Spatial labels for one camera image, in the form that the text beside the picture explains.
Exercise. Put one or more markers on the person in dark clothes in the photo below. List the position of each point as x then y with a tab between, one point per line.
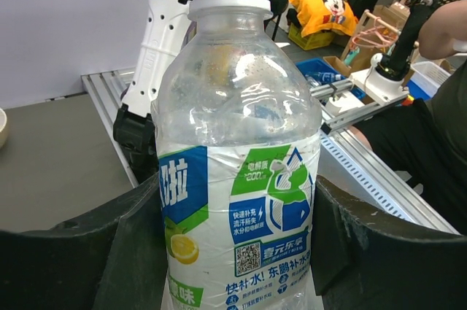
427	139

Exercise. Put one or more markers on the blue cap water bottle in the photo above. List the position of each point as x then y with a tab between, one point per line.
238	231

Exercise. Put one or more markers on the white paper cup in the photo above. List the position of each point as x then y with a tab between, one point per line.
4	127

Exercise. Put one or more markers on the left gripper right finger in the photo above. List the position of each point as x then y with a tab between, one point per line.
365	258

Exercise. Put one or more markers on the blue plastic bin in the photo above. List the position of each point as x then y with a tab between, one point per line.
317	72

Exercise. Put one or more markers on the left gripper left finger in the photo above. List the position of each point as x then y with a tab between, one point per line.
112	257

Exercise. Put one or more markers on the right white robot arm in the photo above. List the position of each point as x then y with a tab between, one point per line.
153	62

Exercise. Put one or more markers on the yellow cartoon mouse cloth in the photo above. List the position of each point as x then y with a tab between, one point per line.
325	15

